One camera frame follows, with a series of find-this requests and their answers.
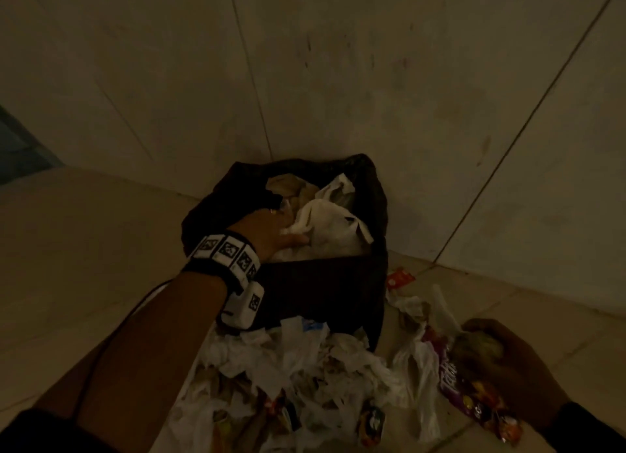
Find person's left hand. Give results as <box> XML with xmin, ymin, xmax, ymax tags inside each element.
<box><xmin>229</xmin><ymin>208</ymin><xmax>310</xmax><ymax>264</ymax></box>

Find white paper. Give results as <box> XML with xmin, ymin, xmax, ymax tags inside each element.
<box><xmin>274</xmin><ymin>173</ymin><xmax>375</xmax><ymax>263</ymax></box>

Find thin black cable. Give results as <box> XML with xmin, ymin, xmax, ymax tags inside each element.
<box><xmin>71</xmin><ymin>280</ymin><xmax>173</xmax><ymax>421</ymax></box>

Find purple snack wrapper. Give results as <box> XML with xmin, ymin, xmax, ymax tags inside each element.
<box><xmin>423</xmin><ymin>327</ymin><xmax>524</xmax><ymax>445</ymax></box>

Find small red wrapper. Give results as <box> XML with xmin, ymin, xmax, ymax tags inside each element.
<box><xmin>386</xmin><ymin>267</ymin><xmax>416</xmax><ymax>291</ymax></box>

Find small dark snack packet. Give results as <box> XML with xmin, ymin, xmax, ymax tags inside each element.
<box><xmin>357</xmin><ymin>405</ymin><xmax>387</xmax><ymax>447</ymax></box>

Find pile of white paper waste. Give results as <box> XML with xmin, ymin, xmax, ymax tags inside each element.
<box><xmin>164</xmin><ymin>316</ymin><xmax>407</xmax><ymax>453</ymax></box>

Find black trash bin with bag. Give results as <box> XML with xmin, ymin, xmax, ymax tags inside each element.
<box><xmin>181</xmin><ymin>153</ymin><xmax>389</xmax><ymax>353</ymax></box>

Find person's right hand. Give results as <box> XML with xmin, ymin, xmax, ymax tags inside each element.
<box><xmin>450</xmin><ymin>318</ymin><xmax>571</xmax><ymax>433</ymax></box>

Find person's right forearm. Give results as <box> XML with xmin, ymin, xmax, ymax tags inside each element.
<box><xmin>540</xmin><ymin>401</ymin><xmax>626</xmax><ymax>453</ymax></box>

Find black wristband with white markers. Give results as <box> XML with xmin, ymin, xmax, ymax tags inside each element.
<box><xmin>182</xmin><ymin>230</ymin><xmax>266</xmax><ymax>332</ymax></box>

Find brown crumpled paper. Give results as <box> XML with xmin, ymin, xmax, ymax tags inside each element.
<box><xmin>265</xmin><ymin>174</ymin><xmax>320</xmax><ymax>209</ymax></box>

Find greenish paper ball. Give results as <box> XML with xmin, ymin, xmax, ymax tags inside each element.
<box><xmin>452</xmin><ymin>330</ymin><xmax>504</xmax><ymax>368</ymax></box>

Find white plastic bag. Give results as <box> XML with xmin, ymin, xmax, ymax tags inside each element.
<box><xmin>386</xmin><ymin>284</ymin><xmax>463</xmax><ymax>443</ymax></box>

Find person's left forearm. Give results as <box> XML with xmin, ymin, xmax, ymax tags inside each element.
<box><xmin>32</xmin><ymin>269</ymin><xmax>231</xmax><ymax>453</ymax></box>

